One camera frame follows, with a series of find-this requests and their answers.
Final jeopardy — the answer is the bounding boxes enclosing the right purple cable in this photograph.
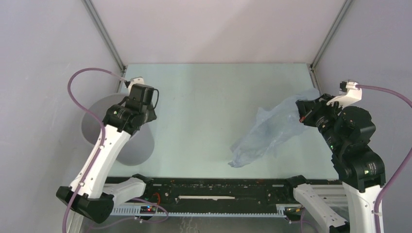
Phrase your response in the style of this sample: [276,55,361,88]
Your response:
[355,84,412,233]

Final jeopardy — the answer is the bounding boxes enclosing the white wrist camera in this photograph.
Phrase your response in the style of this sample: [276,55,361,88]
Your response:
[124,77,145,95]
[326,80,362,109]

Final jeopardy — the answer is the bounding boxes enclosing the grey plastic trash bin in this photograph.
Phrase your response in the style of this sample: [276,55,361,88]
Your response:
[81,93,155,166]

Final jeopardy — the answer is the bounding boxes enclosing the aluminium frame post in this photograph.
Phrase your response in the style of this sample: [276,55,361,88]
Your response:
[81,0,126,73]
[310,0,354,70]

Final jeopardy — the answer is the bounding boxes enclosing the left aluminium frame post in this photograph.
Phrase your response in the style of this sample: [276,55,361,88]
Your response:
[81,0,126,73]

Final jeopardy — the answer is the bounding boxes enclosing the blue plastic trash bag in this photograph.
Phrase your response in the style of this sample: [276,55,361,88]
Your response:
[228,88,320,168]

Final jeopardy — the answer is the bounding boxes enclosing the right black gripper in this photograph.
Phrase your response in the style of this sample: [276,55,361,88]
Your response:
[295,92,343,151]

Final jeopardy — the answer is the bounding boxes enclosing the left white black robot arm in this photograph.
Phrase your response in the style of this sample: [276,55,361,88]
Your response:
[56,83,158,223]

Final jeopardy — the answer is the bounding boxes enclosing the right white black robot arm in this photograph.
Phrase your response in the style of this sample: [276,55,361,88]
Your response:
[282,94,386,233]

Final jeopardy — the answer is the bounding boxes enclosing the purple cable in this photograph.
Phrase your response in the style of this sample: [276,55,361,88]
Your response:
[62,67,129,233]
[355,84,412,233]

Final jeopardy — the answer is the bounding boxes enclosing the right aluminium frame post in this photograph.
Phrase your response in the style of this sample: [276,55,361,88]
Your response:
[310,0,354,70]

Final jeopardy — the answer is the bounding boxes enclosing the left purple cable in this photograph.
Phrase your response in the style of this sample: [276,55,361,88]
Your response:
[62,67,129,233]

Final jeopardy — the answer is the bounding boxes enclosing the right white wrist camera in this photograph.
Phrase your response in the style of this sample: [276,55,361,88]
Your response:
[326,80,362,109]

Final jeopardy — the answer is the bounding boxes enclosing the small electronics board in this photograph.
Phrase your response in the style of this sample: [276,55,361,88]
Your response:
[139,205,157,214]

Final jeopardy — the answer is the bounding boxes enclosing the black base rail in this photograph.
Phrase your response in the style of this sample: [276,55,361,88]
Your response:
[106,176,342,215]

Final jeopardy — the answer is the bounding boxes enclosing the white slotted cable duct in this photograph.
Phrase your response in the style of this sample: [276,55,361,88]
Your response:
[110,205,286,218]

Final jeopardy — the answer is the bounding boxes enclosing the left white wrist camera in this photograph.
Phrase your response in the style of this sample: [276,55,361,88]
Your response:
[124,77,145,95]

